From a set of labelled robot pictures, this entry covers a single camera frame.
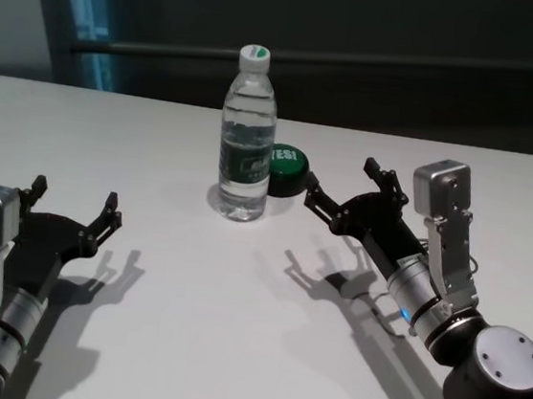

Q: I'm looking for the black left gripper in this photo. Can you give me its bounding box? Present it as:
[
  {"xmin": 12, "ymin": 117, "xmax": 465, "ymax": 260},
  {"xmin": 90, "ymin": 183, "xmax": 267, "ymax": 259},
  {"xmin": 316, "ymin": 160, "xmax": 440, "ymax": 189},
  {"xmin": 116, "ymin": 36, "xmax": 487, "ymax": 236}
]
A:
[{"xmin": 8, "ymin": 172, "xmax": 127, "ymax": 306}]

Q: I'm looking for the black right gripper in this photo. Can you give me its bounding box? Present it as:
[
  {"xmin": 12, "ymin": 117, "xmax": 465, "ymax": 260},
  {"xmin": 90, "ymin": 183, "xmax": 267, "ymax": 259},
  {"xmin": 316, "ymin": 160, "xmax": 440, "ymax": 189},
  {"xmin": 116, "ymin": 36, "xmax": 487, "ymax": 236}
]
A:
[{"xmin": 296, "ymin": 149, "xmax": 439, "ymax": 282}]

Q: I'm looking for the clear water bottle green label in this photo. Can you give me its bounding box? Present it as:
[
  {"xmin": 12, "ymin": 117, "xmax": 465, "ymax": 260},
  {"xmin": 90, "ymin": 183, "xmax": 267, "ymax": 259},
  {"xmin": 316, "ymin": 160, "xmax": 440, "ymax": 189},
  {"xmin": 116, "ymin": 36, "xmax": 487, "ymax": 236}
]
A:
[{"xmin": 210, "ymin": 40, "xmax": 287, "ymax": 227}]

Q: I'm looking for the green YES button black base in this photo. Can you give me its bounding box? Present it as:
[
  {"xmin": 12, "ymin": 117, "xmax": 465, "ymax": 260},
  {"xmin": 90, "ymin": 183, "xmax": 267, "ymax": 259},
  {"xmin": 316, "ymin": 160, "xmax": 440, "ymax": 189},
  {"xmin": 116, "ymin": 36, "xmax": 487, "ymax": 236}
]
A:
[{"xmin": 264, "ymin": 142, "xmax": 314, "ymax": 202}]

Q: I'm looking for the grey horizontal handrail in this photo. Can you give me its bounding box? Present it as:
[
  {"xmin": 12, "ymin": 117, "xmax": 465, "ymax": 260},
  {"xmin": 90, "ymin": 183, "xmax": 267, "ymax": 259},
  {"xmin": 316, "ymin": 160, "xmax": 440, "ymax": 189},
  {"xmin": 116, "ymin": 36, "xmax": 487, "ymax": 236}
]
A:
[{"xmin": 69, "ymin": 13, "xmax": 533, "ymax": 103}]

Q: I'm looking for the glass window strip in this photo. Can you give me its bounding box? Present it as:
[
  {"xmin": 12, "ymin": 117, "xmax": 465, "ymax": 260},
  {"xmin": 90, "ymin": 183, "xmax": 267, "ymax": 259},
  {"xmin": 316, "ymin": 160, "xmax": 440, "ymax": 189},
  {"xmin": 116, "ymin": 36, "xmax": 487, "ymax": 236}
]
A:
[{"xmin": 51, "ymin": 0, "xmax": 127, "ymax": 93}]

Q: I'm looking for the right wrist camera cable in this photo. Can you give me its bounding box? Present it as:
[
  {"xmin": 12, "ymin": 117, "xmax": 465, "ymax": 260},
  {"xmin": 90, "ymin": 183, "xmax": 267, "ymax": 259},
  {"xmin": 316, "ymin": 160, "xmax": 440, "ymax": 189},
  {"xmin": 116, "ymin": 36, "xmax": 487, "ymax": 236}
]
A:
[{"xmin": 463, "ymin": 250, "xmax": 482, "ymax": 277}]

